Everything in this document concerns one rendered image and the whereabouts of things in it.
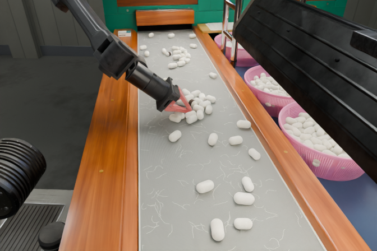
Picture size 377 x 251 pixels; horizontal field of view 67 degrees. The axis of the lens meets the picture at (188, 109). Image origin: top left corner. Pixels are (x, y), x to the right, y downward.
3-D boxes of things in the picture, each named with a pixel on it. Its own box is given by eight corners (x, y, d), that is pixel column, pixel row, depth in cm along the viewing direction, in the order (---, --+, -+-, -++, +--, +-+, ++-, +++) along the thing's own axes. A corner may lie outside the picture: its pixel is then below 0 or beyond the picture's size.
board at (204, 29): (202, 33, 142) (202, 31, 142) (197, 26, 155) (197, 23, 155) (264, 31, 147) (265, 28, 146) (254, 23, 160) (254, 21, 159)
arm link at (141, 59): (96, 68, 68) (120, 41, 66) (99, 56, 78) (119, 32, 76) (136, 97, 73) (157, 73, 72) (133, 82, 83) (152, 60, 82)
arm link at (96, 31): (46, -5, 89) (67, -33, 87) (61, 5, 94) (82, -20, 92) (97, 75, 66) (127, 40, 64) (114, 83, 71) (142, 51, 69)
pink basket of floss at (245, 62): (252, 74, 121) (255, 53, 116) (202, 60, 135) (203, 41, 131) (278, 57, 139) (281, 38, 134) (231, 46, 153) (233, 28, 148)
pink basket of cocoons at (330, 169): (302, 198, 63) (311, 166, 58) (258, 130, 86) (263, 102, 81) (407, 184, 67) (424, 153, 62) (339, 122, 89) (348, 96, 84)
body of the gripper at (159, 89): (174, 79, 80) (153, 64, 77) (178, 96, 71) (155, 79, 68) (160, 96, 82) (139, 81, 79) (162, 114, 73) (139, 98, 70)
